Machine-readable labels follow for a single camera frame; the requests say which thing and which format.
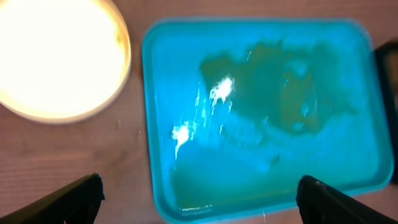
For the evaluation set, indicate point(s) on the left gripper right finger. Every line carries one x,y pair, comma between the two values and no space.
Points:
318,203

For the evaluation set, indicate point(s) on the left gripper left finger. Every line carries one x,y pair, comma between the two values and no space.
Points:
75,203

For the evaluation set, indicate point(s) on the green rimmed white plate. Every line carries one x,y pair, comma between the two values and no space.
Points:
62,60

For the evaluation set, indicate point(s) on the teal plastic serving tray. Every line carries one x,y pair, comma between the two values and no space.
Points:
239,109

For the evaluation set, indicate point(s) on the black tray with brown water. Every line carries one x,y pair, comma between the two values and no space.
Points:
386,63

